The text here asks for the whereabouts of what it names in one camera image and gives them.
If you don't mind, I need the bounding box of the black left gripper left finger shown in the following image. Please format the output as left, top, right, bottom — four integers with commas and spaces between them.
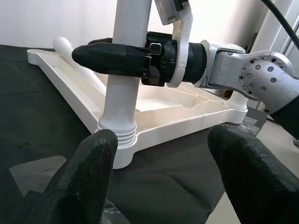
21, 129, 119, 224

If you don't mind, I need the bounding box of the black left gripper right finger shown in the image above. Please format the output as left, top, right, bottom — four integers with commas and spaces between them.
207, 125, 299, 224

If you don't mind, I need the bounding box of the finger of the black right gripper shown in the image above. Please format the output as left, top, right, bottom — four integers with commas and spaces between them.
71, 43, 148, 77
87, 38, 114, 45

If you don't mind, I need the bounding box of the white plastic table leg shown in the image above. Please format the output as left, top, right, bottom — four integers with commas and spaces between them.
97, 0, 153, 151
53, 36, 106, 94
224, 91, 249, 112

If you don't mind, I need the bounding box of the white plastic children table top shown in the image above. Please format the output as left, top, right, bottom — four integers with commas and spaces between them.
27, 48, 249, 170

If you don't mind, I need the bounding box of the long clear tape strip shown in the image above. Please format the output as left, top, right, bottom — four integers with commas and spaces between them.
9, 155, 68, 203

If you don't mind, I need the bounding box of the cross-shaped clear tape patch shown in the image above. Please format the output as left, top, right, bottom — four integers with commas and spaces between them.
242, 114, 267, 137

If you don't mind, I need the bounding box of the black tablecloth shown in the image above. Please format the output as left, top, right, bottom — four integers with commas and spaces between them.
0, 44, 269, 224

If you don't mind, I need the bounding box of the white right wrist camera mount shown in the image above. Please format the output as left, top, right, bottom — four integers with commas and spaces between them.
154, 0, 194, 88

